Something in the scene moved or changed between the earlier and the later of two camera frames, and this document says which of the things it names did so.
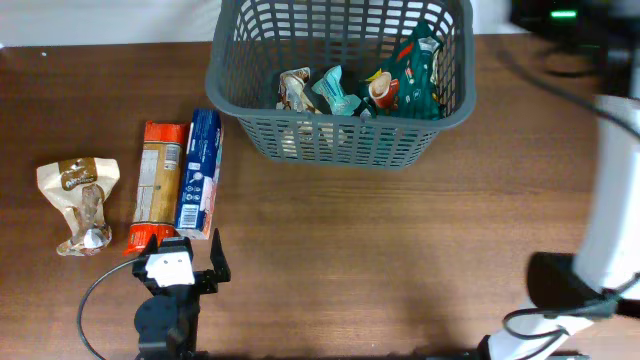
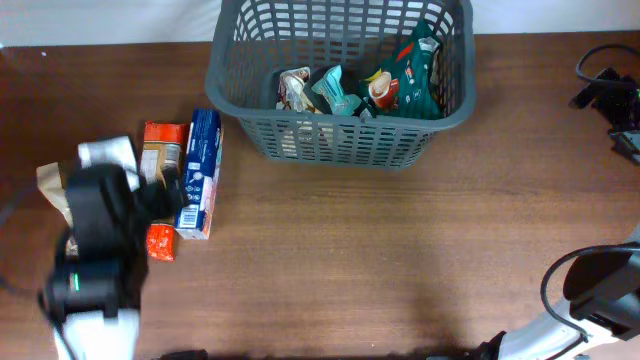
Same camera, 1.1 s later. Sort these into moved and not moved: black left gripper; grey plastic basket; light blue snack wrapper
Moved: black left gripper
Not moved: grey plastic basket; light blue snack wrapper
